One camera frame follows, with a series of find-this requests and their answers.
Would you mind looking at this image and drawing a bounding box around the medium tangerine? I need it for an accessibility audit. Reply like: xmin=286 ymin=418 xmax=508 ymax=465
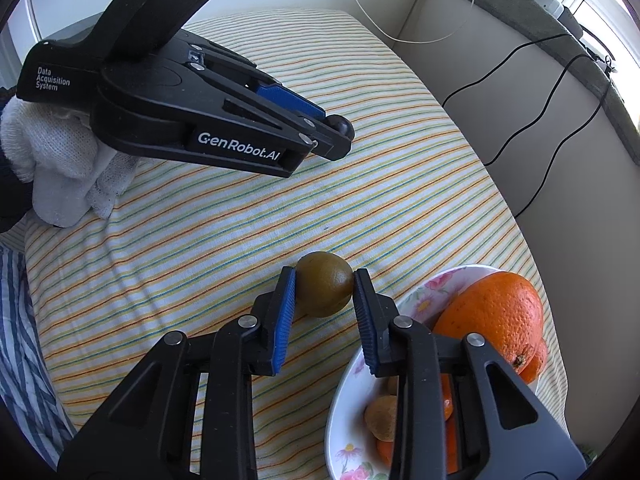
xmin=375 ymin=374 xmax=460 ymax=474

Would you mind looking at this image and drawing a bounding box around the white cable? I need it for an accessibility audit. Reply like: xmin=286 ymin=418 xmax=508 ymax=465
xmin=332 ymin=0 xmax=490 ymax=46

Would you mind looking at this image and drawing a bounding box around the striped tablecloth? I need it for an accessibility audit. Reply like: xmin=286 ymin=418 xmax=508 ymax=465
xmin=25 ymin=10 xmax=542 ymax=429

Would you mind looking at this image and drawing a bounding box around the black cable right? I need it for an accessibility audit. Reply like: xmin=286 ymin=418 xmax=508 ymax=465
xmin=484 ymin=52 xmax=614 ymax=219

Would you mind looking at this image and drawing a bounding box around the white floral plate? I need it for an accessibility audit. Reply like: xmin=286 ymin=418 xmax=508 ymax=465
xmin=324 ymin=263 xmax=542 ymax=480

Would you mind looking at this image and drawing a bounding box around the small brown longan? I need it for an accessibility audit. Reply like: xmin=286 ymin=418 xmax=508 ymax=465
xmin=363 ymin=394 xmax=397 ymax=442
xmin=386 ymin=376 xmax=398 ymax=396

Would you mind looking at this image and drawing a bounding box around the grey windowsill mat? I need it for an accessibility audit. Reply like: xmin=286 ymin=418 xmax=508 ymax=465
xmin=471 ymin=0 xmax=639 ymax=162

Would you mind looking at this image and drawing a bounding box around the blue striped cloth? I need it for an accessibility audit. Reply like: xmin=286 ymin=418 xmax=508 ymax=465
xmin=1 ymin=246 xmax=75 ymax=469

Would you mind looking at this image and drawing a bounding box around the black cable left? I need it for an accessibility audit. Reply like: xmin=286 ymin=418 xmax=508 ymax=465
xmin=440 ymin=31 xmax=576 ymax=109

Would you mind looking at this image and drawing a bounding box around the green-brown kiwi fruit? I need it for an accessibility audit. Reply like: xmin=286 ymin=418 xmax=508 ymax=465
xmin=295 ymin=252 xmax=354 ymax=318

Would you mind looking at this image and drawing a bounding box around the dark plum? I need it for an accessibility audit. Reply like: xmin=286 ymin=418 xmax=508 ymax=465
xmin=326 ymin=115 xmax=355 ymax=140

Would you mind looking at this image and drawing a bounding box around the black cable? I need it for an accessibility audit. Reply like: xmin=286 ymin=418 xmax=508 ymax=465
xmin=484 ymin=52 xmax=614 ymax=219
xmin=440 ymin=31 xmax=576 ymax=109

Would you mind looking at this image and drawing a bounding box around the white gloved left hand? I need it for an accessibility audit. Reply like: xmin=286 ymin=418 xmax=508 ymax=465
xmin=1 ymin=96 xmax=140 ymax=228

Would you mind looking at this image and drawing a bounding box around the large orange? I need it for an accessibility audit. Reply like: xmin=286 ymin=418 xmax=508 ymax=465
xmin=520 ymin=339 xmax=548 ymax=385
xmin=433 ymin=271 xmax=544 ymax=376

